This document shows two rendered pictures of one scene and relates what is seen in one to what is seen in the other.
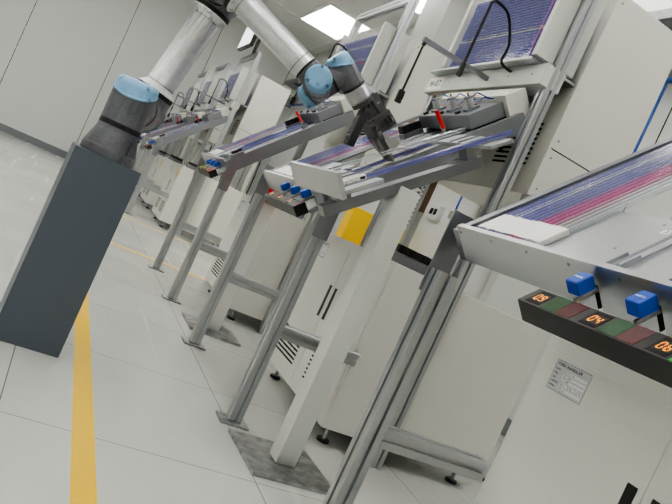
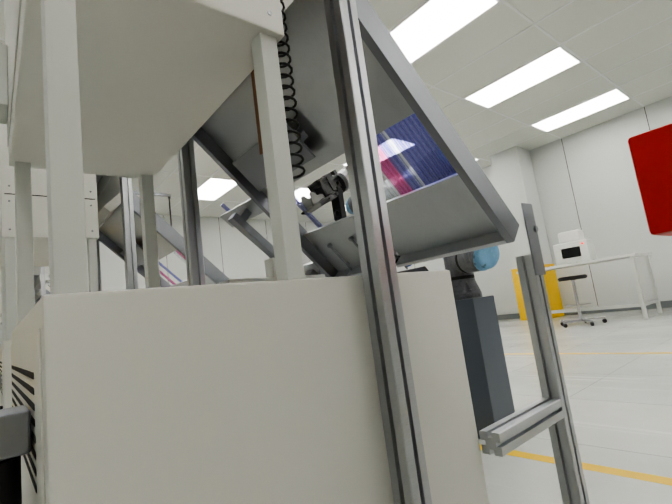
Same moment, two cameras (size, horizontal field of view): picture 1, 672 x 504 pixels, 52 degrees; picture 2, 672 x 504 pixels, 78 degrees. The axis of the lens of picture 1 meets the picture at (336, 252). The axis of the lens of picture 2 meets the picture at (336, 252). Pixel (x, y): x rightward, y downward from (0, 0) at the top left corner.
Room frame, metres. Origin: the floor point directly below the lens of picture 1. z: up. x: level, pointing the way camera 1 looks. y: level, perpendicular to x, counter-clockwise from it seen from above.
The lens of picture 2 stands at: (3.44, -0.36, 0.57)
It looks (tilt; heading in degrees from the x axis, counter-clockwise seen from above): 8 degrees up; 162
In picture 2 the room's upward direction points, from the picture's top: 8 degrees counter-clockwise
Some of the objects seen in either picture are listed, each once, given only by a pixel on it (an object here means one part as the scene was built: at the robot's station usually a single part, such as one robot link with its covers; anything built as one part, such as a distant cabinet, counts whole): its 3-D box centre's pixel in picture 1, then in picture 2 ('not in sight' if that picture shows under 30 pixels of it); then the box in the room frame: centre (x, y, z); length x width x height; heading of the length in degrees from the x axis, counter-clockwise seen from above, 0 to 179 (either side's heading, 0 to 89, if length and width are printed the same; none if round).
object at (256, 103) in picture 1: (220, 146); not in sight; (6.87, 1.49, 0.95); 1.36 x 0.82 x 1.90; 113
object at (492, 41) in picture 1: (514, 36); not in sight; (2.44, -0.26, 1.52); 0.51 x 0.13 x 0.27; 23
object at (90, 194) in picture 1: (65, 247); (475, 364); (1.88, 0.68, 0.27); 0.18 x 0.18 x 0.55; 26
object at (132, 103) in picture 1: (131, 102); (458, 260); (1.89, 0.68, 0.72); 0.13 x 0.12 x 0.14; 4
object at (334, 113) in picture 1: (283, 203); not in sight; (3.80, 0.38, 0.66); 1.01 x 0.73 x 1.31; 113
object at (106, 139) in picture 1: (113, 140); (462, 287); (1.88, 0.68, 0.60); 0.15 x 0.15 x 0.10
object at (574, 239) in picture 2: not in sight; (573, 247); (-1.18, 4.64, 1.03); 0.44 x 0.37 x 0.46; 29
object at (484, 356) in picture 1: (391, 351); (231, 459); (2.54, -0.34, 0.31); 0.70 x 0.65 x 0.62; 23
